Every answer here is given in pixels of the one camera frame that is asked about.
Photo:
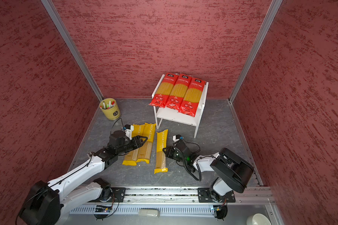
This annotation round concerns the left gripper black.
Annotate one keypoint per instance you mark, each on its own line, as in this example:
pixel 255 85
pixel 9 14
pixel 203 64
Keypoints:
pixel 138 137

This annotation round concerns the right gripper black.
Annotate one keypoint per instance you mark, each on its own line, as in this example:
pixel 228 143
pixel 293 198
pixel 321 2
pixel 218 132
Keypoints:
pixel 169 154

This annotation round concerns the yellow pasta package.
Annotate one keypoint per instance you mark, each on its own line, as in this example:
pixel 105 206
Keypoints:
pixel 131 158
pixel 160 162
pixel 145 151

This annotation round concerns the red pasta package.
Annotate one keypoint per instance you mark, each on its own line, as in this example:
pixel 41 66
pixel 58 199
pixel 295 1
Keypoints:
pixel 192 97
pixel 178 92
pixel 163 92

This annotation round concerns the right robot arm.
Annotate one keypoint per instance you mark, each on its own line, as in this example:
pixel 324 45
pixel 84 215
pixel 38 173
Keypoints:
pixel 233 172

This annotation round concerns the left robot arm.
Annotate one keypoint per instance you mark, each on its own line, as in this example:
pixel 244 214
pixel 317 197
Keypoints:
pixel 48 202

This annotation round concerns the white two-tier shelf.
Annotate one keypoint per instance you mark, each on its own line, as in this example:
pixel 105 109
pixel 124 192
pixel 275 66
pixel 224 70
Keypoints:
pixel 173 115

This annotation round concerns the yellow pen holder cup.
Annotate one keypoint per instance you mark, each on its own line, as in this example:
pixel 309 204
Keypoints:
pixel 110 109

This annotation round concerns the small white remote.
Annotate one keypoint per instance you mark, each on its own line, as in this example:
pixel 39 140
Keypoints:
pixel 149 213

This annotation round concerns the white bowl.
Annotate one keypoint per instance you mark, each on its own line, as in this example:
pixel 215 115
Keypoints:
pixel 258 219

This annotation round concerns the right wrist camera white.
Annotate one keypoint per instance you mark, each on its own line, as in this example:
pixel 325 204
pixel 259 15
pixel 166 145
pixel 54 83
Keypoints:
pixel 177 138

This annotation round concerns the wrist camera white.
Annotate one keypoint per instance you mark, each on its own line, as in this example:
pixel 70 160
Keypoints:
pixel 128 129
pixel 177 138

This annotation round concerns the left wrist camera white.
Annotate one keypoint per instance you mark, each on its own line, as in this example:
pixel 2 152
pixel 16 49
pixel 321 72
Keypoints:
pixel 128 129

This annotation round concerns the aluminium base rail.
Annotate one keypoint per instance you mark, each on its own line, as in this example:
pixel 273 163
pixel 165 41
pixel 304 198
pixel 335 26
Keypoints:
pixel 190 195

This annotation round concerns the white cable duct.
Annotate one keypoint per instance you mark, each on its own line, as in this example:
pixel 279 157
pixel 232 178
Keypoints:
pixel 192 210

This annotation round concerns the left aluminium corner post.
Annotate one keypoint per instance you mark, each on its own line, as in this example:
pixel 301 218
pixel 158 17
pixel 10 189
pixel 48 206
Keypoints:
pixel 55 17

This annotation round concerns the aluminium corner post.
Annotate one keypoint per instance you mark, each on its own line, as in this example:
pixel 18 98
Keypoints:
pixel 55 17
pixel 267 22

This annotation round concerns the right aluminium corner post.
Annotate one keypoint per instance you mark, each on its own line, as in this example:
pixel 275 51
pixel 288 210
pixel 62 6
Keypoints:
pixel 267 22

